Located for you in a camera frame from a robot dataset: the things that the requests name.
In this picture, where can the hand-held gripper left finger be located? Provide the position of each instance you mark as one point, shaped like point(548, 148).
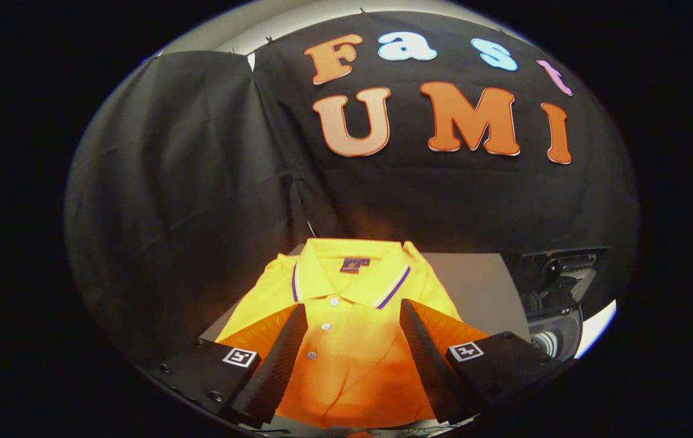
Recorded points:
point(276, 365)

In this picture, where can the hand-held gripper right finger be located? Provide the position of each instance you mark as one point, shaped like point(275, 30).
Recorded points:
point(428, 365)

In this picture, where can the orange polo shirt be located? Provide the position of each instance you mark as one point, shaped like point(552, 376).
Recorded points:
point(352, 365)

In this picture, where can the grey washing machine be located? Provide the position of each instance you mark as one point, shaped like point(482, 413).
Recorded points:
point(556, 340)

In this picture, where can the dark glass washing machine lid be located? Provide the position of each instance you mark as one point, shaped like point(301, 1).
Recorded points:
point(556, 274)

